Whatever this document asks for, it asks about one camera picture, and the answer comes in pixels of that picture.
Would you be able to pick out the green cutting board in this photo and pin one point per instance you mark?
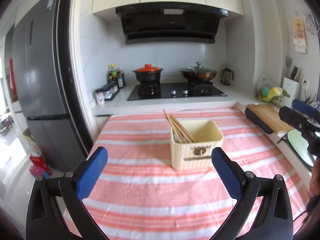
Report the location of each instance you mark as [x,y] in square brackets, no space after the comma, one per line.
[300,145]

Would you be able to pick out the hanging wall calendar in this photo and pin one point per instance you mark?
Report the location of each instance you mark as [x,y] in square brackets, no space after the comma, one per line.
[299,37]

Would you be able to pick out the black tray under board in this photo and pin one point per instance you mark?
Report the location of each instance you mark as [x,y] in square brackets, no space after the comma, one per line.
[257,121]

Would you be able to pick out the glass french press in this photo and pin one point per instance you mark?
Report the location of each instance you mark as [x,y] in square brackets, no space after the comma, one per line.
[227,76]

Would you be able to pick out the wooden cutting board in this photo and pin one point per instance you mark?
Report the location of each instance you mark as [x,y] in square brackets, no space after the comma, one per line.
[271,117]

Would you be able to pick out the plastic bag with sponges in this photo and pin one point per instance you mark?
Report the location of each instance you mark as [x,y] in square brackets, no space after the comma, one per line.
[270,93]

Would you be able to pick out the sauce bottles group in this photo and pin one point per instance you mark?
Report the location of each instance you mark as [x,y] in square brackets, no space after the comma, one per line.
[116,75]

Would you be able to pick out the spice jar rack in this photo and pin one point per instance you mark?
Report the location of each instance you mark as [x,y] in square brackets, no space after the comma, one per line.
[106,93]

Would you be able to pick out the wooden chopstick three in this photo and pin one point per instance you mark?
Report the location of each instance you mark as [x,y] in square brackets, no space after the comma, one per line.
[184,131]

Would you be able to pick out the pink white striped tablecloth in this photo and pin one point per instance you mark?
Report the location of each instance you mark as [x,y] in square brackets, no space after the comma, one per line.
[140,196]

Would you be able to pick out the white knife block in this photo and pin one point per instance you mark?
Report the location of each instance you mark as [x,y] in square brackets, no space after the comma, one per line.
[291,87]

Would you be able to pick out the dark wok glass lid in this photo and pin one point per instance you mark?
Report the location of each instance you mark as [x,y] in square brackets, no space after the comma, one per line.
[198,73]

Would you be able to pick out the black casserole red lid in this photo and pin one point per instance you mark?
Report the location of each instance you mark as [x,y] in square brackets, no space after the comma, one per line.
[148,74]

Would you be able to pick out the cream ribbed utensil holder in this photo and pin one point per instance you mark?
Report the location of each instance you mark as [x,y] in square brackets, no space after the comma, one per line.
[196,155]

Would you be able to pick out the wooden chopstick one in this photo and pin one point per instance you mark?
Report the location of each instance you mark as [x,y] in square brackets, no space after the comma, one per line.
[179,136]

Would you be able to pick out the person's right hand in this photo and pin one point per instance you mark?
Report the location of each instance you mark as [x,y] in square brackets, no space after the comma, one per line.
[315,179]

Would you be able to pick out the grey double door refrigerator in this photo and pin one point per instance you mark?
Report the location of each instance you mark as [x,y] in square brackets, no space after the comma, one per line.
[40,91]

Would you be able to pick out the black range hood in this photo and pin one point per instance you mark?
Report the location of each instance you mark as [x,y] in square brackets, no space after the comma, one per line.
[170,22]

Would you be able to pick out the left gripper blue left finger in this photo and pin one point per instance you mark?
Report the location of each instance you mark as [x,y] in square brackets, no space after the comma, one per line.
[89,171]

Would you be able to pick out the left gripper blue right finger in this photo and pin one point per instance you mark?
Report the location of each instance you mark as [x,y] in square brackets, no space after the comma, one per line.
[229,172]

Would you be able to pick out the black gas cooktop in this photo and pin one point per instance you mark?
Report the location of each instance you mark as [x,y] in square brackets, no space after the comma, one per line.
[148,91]

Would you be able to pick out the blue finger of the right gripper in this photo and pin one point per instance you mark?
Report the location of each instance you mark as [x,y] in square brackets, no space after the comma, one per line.
[304,108]

